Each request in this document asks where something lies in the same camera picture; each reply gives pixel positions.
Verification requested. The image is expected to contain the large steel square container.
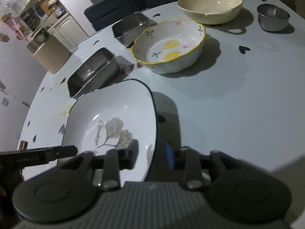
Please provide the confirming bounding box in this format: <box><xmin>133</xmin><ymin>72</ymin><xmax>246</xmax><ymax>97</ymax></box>
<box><xmin>67</xmin><ymin>48</ymin><xmax>119</xmax><ymax>99</ymax></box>

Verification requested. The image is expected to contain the small steel square container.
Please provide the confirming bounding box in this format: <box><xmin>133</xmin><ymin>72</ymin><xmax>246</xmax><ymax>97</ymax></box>
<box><xmin>112</xmin><ymin>12</ymin><xmax>151</xmax><ymax>47</ymax></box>

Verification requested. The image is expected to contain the white square ginkgo plate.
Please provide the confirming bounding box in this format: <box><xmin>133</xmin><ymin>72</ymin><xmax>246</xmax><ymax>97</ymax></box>
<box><xmin>62</xmin><ymin>79</ymin><xmax>158</xmax><ymax>184</ymax></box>

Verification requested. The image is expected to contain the white kitchen cabinet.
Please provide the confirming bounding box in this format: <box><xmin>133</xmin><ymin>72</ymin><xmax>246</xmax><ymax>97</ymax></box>
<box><xmin>48</xmin><ymin>14</ymin><xmax>88</xmax><ymax>50</ymax></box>

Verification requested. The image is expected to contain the small round steel bowl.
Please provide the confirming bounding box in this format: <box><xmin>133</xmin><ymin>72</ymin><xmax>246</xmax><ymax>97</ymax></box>
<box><xmin>257</xmin><ymin>4</ymin><xmax>291</xmax><ymax>32</ymax></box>

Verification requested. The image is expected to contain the pink lanyard on wall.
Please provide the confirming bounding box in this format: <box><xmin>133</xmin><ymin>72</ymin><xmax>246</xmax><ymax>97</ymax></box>
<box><xmin>0</xmin><ymin>20</ymin><xmax>27</xmax><ymax>41</ymax></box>

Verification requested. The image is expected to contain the yellow-rimmed lemon bowl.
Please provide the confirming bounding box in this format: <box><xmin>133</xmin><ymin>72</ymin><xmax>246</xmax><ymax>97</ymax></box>
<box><xmin>130</xmin><ymin>18</ymin><xmax>206</xmax><ymax>74</ymax></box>

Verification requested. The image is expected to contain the cream bowl with handles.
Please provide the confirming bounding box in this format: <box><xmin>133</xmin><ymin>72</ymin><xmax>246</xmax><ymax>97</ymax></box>
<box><xmin>177</xmin><ymin>0</ymin><xmax>243</xmax><ymax>25</ymax></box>

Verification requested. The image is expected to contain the beige thermos jug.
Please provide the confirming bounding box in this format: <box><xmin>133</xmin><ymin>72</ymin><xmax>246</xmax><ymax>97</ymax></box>
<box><xmin>27</xmin><ymin>28</ymin><xmax>71</xmax><ymax>74</ymax></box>

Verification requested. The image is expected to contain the left dark blue chair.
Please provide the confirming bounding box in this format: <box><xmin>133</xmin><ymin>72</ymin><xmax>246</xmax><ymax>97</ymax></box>
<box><xmin>84</xmin><ymin>0</ymin><xmax>140</xmax><ymax>31</ymax></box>

